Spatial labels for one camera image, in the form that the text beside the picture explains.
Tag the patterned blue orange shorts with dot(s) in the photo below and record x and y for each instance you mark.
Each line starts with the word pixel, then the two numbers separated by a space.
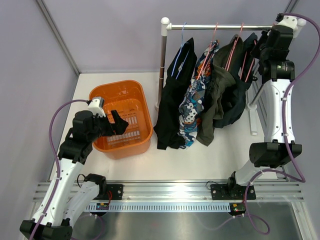
pixel 193 102

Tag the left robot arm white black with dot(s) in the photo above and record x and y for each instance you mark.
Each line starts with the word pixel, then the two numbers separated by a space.
pixel 57 214

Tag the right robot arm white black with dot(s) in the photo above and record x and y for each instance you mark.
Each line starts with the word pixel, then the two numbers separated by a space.
pixel 279 144

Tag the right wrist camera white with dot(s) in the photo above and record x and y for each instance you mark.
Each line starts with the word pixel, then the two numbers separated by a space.
pixel 293 22

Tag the dark navy shorts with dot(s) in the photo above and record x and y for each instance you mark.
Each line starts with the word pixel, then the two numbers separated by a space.
pixel 234 98

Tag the white slotted cable duct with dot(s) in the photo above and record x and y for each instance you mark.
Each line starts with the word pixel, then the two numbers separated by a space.
pixel 159 207

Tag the black shorts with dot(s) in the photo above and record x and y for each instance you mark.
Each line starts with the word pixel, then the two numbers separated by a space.
pixel 179 74

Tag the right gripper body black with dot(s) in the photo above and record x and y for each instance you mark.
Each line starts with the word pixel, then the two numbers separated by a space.
pixel 263 51

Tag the pink hanger olive shorts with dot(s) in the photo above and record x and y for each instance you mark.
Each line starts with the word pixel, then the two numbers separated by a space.
pixel 231 53

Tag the metal clothes rack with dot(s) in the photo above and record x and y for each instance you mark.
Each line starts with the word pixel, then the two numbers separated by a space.
pixel 256 119

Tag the aluminium mounting rail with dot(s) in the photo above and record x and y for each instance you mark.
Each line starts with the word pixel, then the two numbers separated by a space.
pixel 198 191

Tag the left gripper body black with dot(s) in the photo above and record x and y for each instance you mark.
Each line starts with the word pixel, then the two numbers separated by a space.
pixel 102 127

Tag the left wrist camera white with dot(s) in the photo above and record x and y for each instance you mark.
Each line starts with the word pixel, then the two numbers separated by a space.
pixel 96 107

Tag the pink hanger patterned shorts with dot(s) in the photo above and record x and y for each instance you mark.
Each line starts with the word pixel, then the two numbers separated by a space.
pixel 209 50

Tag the olive green shorts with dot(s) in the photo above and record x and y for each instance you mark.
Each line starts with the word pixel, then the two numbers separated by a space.
pixel 220 80

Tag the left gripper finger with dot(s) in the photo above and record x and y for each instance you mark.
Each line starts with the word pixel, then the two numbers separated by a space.
pixel 116 117
pixel 120 126

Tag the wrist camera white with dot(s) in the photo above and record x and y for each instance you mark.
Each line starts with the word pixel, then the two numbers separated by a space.
pixel 96 107
pixel 293 22

